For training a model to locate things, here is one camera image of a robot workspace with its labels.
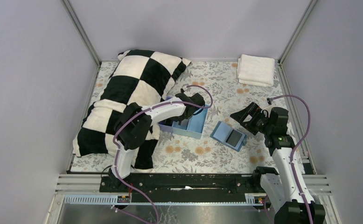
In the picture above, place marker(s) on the blue three-compartment tray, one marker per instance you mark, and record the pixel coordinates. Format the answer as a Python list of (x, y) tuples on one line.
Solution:
[(192, 127)]

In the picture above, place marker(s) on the folded white towel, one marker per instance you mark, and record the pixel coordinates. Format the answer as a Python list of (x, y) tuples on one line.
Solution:
[(257, 71)]

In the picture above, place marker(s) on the teal card holder wallet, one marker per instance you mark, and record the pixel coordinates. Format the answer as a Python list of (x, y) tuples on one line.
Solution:
[(222, 131)]

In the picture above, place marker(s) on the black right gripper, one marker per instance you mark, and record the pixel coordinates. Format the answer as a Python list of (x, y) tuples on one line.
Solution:
[(251, 116)]

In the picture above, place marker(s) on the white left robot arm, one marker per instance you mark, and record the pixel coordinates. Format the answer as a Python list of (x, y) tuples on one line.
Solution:
[(134, 124)]

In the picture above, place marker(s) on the dark grey credit card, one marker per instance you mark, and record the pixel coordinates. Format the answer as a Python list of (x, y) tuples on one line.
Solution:
[(234, 138)]

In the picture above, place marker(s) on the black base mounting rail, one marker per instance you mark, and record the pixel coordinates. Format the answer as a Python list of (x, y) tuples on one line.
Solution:
[(187, 188)]

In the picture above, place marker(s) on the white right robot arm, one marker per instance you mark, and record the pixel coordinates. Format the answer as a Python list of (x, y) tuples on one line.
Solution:
[(284, 185)]

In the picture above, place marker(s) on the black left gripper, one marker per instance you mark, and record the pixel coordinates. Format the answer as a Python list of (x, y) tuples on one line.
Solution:
[(184, 112)]

